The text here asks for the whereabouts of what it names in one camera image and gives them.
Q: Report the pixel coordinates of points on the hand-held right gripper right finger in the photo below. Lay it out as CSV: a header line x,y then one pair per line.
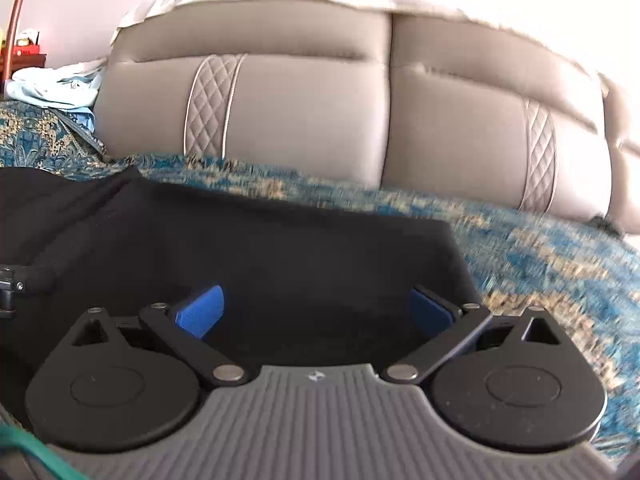
x,y
424,310

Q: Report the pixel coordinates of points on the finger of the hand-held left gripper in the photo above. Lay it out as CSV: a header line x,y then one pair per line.
x,y
11,282

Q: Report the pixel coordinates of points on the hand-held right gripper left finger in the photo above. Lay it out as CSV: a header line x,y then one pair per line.
x,y
200,312

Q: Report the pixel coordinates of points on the black pants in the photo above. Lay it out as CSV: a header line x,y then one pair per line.
x,y
250,250

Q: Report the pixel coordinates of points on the teal gold patterned blanket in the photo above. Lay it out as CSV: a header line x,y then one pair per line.
x,y
525,260

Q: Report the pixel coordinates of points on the light blue clothing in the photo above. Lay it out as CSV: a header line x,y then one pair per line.
x,y
45,90

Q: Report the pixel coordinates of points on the dark wooden cabinet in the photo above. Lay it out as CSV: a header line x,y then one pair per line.
x,y
25,65

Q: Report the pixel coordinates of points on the beige leather sofa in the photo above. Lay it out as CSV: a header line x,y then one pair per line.
x,y
310,110

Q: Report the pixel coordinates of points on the copper lamp pole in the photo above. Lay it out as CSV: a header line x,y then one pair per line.
x,y
20,5

